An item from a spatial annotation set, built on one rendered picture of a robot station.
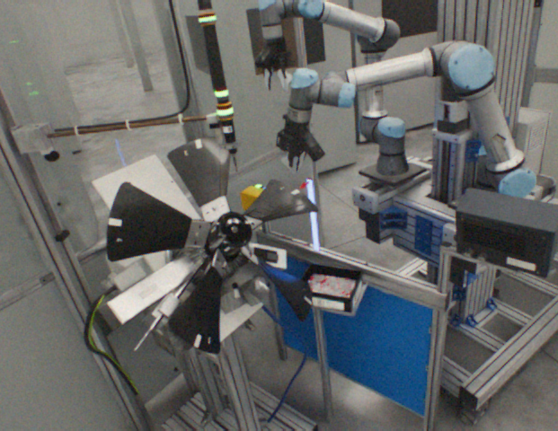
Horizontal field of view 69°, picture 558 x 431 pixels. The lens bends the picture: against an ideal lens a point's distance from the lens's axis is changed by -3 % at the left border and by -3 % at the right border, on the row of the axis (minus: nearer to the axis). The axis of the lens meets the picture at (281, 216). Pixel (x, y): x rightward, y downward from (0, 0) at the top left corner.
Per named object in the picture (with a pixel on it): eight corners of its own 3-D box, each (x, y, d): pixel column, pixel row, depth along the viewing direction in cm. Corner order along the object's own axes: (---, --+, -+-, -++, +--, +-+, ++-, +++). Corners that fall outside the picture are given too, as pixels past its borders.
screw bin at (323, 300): (295, 303, 155) (293, 289, 152) (311, 277, 168) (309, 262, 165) (352, 314, 146) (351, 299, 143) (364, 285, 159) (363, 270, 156)
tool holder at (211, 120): (211, 151, 122) (204, 118, 117) (217, 143, 128) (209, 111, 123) (241, 148, 121) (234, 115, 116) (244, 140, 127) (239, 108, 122)
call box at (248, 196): (243, 212, 190) (239, 191, 185) (258, 203, 196) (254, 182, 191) (269, 220, 180) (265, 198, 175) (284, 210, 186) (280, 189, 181)
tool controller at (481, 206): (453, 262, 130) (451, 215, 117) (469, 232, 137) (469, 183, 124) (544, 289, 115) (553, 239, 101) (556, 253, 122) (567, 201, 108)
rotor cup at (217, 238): (215, 273, 131) (232, 260, 121) (189, 235, 132) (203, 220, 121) (247, 250, 140) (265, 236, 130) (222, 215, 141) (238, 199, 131)
